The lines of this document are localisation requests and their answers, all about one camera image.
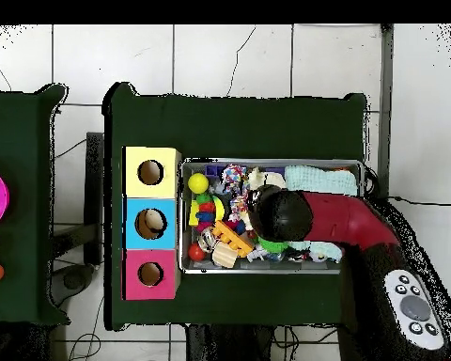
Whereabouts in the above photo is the striped wooden block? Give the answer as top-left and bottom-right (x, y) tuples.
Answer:
(211, 242), (239, 269)

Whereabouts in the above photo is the multicolour rope knot toy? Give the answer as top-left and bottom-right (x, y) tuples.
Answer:
(228, 193), (251, 223)

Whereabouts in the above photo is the green spiky puffer toy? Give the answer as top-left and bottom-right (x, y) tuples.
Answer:
(257, 237), (289, 254)

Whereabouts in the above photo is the clear mesh bin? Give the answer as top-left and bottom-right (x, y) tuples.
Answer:
(179, 157), (365, 275)

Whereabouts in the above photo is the wooden box with three holes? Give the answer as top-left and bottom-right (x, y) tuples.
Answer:
(121, 146), (182, 301)

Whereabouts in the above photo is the yellow ball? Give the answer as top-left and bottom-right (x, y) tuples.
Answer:
(187, 172), (210, 195)

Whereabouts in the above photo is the mint green cloth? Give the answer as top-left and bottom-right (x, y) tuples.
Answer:
(284, 165), (359, 263)

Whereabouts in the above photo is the black power cable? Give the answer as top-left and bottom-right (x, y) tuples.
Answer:
(386, 195), (451, 207)

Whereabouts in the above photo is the silver metal cup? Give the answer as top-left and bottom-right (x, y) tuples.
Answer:
(198, 226), (216, 251)

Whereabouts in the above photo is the yellow foam block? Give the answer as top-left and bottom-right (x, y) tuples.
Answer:
(188, 199), (200, 228)

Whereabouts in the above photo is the cream cloth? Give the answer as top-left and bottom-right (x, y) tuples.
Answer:
(247, 166), (287, 191)

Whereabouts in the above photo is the dark green table cloth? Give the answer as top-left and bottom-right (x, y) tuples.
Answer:
(102, 82), (369, 332)
(0, 84), (70, 326)

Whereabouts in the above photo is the rainbow spiky caterpillar toy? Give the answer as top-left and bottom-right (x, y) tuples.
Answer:
(194, 193), (216, 232)

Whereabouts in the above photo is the polka dot cloth toy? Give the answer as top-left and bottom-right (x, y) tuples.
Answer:
(221, 164), (247, 193)

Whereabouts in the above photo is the red ball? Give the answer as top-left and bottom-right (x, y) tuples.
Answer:
(188, 243), (207, 262)

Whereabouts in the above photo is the orange building block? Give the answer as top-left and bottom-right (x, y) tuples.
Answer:
(211, 219), (255, 259)

